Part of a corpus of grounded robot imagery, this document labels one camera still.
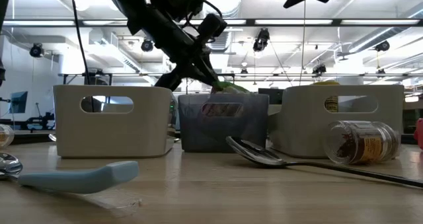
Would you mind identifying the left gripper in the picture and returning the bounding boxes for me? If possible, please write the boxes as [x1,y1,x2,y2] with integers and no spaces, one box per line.
[154,13,229,92]

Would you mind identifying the lime chili ramen packet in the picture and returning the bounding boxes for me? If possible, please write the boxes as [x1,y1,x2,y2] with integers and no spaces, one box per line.
[201,81,251,118]

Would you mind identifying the yellow-lidded jar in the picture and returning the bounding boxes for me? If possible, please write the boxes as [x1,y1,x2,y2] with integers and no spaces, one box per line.
[310,80,341,114]

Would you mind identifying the light-blue-handled spoon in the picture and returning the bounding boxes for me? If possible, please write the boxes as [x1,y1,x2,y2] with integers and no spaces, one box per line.
[0,152,139,194]

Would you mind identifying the red box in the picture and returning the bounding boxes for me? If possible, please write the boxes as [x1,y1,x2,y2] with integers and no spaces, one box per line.
[414,118,423,151]

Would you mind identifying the long ceiling light strip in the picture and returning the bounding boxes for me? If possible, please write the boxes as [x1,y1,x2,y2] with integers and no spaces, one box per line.
[0,18,423,27]

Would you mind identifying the dark grey plastic bin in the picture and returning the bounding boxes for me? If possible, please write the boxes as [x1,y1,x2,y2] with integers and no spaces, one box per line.
[177,93,270,153]

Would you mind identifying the dark metal spoon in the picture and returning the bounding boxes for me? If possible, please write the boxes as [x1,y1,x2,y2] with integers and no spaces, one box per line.
[225,135,423,189]

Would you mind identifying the light grey plastic bin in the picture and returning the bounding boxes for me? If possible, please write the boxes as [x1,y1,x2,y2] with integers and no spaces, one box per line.
[53,84,173,159]
[268,84,405,159]

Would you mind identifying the background computer monitor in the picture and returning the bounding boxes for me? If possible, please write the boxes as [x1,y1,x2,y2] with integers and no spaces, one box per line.
[9,91,29,114]

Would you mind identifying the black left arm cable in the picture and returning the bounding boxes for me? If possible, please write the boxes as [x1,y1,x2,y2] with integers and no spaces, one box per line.
[69,0,92,86]

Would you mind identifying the black aluminium rig frame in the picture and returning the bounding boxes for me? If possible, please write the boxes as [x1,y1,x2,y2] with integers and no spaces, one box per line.
[0,129,56,145]

